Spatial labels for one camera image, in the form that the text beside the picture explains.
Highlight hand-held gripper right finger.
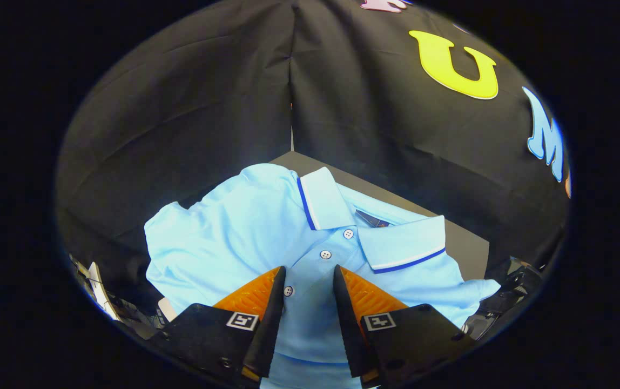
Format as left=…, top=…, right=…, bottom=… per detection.
left=333, top=265, right=475, bottom=389

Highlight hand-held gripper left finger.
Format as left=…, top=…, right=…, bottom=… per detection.
left=151, top=266, right=287, bottom=387

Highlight light blue polo shirt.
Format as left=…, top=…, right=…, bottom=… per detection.
left=144, top=164, right=501, bottom=389

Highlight dark cabinet with beige front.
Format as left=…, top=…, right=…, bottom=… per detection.
left=269, top=151, right=490, bottom=281

